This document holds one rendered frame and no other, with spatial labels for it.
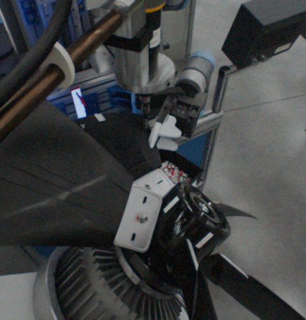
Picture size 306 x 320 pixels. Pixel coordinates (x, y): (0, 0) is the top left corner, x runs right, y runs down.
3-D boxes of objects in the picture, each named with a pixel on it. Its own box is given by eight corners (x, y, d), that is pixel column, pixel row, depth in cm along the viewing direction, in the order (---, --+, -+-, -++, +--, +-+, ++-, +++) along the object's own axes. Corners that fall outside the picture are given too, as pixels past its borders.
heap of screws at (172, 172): (159, 217, 91) (159, 214, 90) (127, 191, 97) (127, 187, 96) (196, 181, 100) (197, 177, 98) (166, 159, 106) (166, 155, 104)
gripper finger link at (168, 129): (174, 146, 57) (188, 117, 63) (146, 135, 58) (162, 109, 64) (172, 156, 60) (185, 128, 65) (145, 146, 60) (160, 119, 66)
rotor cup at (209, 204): (196, 287, 52) (249, 240, 49) (152, 302, 41) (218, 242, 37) (154, 225, 60) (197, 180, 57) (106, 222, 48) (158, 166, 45)
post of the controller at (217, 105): (215, 114, 114) (224, 71, 99) (211, 110, 116) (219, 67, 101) (221, 112, 115) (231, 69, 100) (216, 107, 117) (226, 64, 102)
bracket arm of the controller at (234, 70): (223, 79, 102) (224, 72, 99) (218, 75, 103) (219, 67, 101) (271, 59, 109) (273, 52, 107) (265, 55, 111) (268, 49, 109)
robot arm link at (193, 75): (181, 65, 73) (175, 90, 80) (174, 75, 70) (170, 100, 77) (209, 74, 72) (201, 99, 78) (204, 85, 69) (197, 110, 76)
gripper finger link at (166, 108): (163, 118, 60) (176, 95, 65) (156, 116, 60) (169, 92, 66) (160, 134, 63) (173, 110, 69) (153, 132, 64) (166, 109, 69)
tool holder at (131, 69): (154, 112, 30) (154, 18, 22) (94, 95, 32) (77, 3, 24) (183, 67, 35) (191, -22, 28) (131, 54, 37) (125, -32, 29)
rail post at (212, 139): (192, 218, 181) (212, 129, 120) (188, 214, 183) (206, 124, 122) (197, 215, 182) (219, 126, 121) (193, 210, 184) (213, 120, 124)
